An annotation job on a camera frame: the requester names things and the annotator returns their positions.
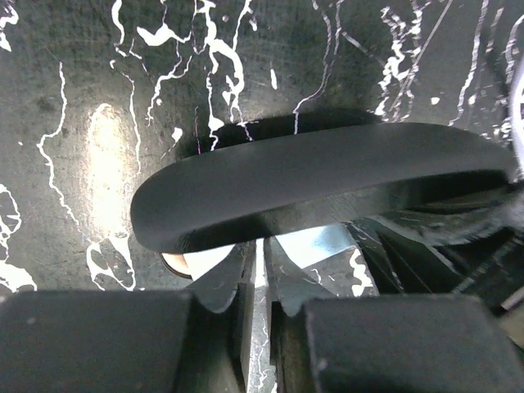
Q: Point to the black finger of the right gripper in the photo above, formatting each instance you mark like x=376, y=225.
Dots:
x=477, y=253

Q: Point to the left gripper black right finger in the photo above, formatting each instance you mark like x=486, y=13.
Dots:
x=395, y=343

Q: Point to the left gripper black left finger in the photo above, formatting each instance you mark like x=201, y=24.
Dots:
x=188, y=340

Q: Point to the light blue cleaning cloth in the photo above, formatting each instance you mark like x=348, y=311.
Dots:
x=304, y=248

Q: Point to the black marble pattern mat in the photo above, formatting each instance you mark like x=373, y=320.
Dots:
x=98, y=95

